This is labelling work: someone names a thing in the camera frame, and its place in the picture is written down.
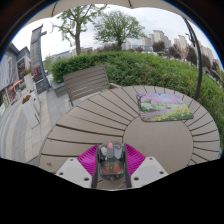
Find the grey storefront building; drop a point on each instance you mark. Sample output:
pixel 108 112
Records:
pixel 13 70

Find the tall thin-crowned tree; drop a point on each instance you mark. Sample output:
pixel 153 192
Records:
pixel 77 36

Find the floral landscape print mouse pad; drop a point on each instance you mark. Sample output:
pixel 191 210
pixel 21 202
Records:
pixel 163 106

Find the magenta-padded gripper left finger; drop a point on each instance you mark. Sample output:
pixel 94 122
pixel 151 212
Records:
pixel 87 160

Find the distant apartment buildings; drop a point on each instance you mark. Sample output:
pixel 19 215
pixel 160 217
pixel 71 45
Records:
pixel 158 36

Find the brown slatted outdoor chair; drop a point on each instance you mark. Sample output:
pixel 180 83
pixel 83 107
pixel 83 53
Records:
pixel 86 81

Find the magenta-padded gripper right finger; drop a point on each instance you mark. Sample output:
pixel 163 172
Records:
pixel 136 160

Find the round dense-crowned tree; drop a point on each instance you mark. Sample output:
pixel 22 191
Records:
pixel 118 28

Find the transparent grey computer mouse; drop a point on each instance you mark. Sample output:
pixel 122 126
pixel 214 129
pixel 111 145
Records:
pixel 111 160

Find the beige patio umbrella canopy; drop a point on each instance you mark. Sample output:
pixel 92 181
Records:
pixel 100 4

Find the dark curved umbrella pole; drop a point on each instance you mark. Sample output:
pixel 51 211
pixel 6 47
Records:
pixel 199 60

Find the tall grey sign pillar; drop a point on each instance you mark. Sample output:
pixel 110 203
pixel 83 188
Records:
pixel 36 56

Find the white planter box with flowers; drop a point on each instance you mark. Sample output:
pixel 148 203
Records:
pixel 30 110

